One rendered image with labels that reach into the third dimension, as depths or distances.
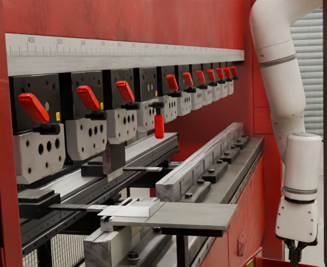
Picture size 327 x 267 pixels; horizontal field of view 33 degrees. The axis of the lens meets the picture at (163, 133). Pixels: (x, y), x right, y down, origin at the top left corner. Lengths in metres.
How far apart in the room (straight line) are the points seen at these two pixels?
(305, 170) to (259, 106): 2.05
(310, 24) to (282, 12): 7.58
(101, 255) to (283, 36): 0.65
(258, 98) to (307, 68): 5.51
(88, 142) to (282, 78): 0.50
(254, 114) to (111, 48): 2.27
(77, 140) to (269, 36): 0.54
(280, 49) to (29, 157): 0.69
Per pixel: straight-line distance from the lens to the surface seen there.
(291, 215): 1.42
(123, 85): 1.17
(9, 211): 0.43
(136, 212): 1.32
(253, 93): 3.41
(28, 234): 1.45
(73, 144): 1.03
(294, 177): 1.38
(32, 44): 0.90
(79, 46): 1.06
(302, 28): 8.89
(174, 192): 1.77
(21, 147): 0.85
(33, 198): 1.40
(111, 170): 1.28
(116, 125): 1.21
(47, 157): 0.92
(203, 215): 1.28
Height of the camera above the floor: 1.35
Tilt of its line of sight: 7 degrees down
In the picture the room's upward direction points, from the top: 2 degrees counter-clockwise
